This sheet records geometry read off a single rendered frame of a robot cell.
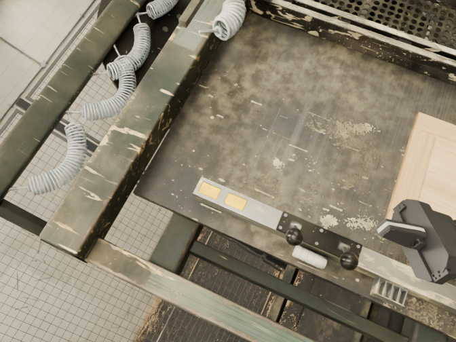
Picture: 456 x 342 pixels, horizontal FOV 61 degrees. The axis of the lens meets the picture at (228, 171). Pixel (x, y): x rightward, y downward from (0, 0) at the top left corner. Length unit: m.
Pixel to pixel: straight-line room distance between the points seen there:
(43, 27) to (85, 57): 4.43
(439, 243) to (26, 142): 1.24
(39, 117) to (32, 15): 4.62
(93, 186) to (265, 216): 0.41
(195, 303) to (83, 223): 0.31
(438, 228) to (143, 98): 0.74
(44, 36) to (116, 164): 5.04
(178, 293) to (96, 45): 1.02
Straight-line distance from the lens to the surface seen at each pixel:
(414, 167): 1.13
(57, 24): 6.02
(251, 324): 0.90
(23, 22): 5.99
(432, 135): 1.20
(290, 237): 0.82
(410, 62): 1.30
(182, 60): 1.09
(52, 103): 1.49
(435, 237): 0.57
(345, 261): 0.84
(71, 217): 0.94
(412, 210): 0.60
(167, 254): 1.00
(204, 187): 0.97
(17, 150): 1.44
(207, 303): 0.90
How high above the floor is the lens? 2.01
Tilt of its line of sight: 20 degrees down
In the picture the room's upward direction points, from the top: 56 degrees counter-clockwise
